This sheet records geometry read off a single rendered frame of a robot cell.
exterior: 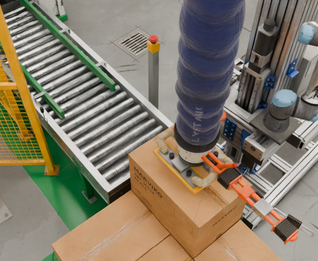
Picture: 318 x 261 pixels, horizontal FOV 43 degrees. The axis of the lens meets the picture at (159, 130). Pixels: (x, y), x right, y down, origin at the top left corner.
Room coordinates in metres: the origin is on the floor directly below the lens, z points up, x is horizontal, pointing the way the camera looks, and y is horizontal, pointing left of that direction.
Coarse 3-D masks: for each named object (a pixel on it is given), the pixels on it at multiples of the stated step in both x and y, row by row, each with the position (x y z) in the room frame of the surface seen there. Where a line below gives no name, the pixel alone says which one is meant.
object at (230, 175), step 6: (228, 168) 1.11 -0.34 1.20; (234, 168) 1.10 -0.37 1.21; (222, 174) 1.07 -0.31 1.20; (228, 174) 1.07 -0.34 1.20; (234, 174) 1.07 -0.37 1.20; (240, 174) 1.07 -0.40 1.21; (222, 180) 1.04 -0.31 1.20; (228, 180) 1.04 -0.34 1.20; (234, 180) 1.03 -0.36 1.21; (228, 186) 1.01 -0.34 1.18
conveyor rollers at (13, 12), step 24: (24, 24) 3.08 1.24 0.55; (24, 48) 2.75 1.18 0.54; (48, 48) 2.79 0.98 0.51; (48, 72) 2.49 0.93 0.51; (72, 72) 2.45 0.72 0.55; (72, 96) 2.22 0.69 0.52; (96, 96) 2.19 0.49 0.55; (120, 96) 2.20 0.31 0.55; (72, 120) 1.95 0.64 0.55; (96, 120) 1.95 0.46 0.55; (120, 120) 1.96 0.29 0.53; (96, 144) 1.73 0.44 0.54; (120, 144) 1.74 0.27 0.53; (96, 168) 1.52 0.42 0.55; (120, 168) 1.53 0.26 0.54
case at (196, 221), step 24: (144, 144) 1.43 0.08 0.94; (144, 168) 1.27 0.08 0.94; (168, 168) 1.27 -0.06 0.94; (144, 192) 1.25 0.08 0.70; (168, 192) 1.12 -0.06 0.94; (216, 192) 1.12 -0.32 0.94; (168, 216) 1.09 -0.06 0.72; (192, 216) 0.97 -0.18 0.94; (216, 216) 0.99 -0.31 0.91; (240, 216) 1.16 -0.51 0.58; (192, 240) 0.93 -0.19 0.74
